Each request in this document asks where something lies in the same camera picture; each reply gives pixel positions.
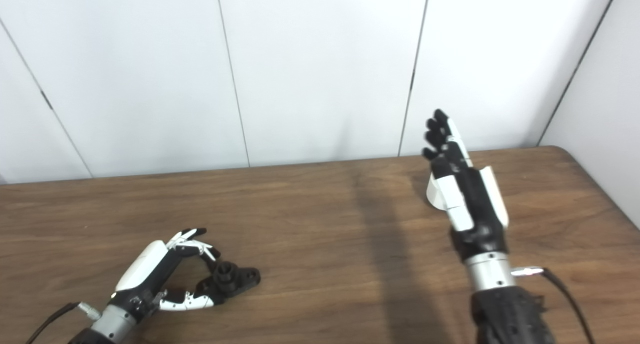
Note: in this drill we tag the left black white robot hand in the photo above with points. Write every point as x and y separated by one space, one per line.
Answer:
142 266

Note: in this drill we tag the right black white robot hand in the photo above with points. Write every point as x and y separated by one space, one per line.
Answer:
477 209

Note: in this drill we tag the round white plastic piece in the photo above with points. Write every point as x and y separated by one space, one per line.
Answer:
433 194

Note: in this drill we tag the black plastic holder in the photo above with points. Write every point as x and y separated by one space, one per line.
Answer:
240 279

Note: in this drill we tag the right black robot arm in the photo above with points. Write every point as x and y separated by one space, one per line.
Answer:
510 316

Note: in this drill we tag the black wall panel hinge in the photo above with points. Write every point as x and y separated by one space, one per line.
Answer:
46 100
412 81

